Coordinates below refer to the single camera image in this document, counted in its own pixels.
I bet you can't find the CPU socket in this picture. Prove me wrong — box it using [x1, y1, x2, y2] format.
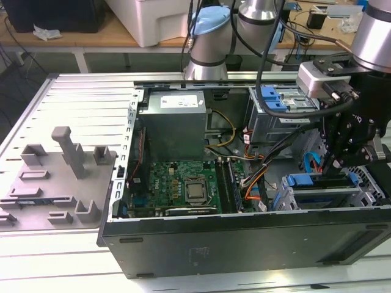
[181, 175, 215, 206]

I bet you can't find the white printer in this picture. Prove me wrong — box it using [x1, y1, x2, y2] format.
[105, 0, 202, 48]

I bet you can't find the black cable bundle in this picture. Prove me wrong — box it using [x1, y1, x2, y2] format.
[239, 120, 324, 213]

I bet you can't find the black RAM slot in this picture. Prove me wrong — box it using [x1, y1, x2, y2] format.
[214, 157, 228, 214]
[225, 157, 239, 214]
[220, 157, 233, 214]

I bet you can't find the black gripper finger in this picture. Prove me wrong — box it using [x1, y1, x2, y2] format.
[332, 133, 390, 181]
[319, 103, 346, 181]

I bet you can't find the blue data wire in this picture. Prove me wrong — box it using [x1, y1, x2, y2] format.
[302, 151, 321, 175]

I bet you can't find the grey parts rack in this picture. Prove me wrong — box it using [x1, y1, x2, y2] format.
[0, 126, 119, 233]

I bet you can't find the wooden desk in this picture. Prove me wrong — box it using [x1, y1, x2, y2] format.
[0, 0, 367, 74]

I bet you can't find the clear plastic bag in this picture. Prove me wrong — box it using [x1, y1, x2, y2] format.
[339, 15, 363, 34]

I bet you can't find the small black box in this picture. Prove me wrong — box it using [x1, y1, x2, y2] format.
[307, 9, 324, 30]

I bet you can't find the metal optical drive cage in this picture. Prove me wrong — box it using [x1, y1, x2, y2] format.
[246, 85, 324, 147]

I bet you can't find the yellow black power cable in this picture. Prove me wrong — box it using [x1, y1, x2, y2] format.
[203, 109, 236, 151]

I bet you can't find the black open PC case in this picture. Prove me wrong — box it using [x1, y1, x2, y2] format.
[97, 70, 391, 280]

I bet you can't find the silver CPU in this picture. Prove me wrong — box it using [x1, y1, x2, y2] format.
[186, 182, 206, 199]

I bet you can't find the grey power supply unit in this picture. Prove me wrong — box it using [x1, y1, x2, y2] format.
[137, 90, 211, 162]

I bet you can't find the green motherboard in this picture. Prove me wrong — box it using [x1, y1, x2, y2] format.
[128, 158, 245, 218]

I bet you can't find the orange yellow wire bundle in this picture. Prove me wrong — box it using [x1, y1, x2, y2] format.
[243, 169, 271, 202]

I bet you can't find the white flat box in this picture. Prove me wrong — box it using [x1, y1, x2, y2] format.
[326, 5, 366, 19]

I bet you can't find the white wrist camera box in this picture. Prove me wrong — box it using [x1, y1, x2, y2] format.
[296, 59, 360, 101]

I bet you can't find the black camera cable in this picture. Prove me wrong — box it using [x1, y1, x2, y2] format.
[255, 0, 329, 118]

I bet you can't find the green RAM stick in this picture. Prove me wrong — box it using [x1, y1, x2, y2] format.
[15, 198, 54, 208]

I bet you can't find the hard disk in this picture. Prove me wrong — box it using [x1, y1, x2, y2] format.
[273, 172, 359, 211]

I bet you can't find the black case fan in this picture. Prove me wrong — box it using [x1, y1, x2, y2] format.
[127, 125, 151, 196]

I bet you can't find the black computer tower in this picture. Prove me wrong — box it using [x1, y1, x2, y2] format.
[5, 0, 106, 34]

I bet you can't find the blue plastic drive latch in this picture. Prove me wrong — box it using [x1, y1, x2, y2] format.
[255, 86, 290, 113]

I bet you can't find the metal disk bay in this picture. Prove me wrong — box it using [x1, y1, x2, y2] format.
[271, 172, 386, 212]

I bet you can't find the crumpled white paper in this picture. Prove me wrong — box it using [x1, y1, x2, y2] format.
[32, 24, 64, 42]

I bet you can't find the white orange wire bundle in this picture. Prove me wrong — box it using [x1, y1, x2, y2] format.
[227, 151, 266, 162]

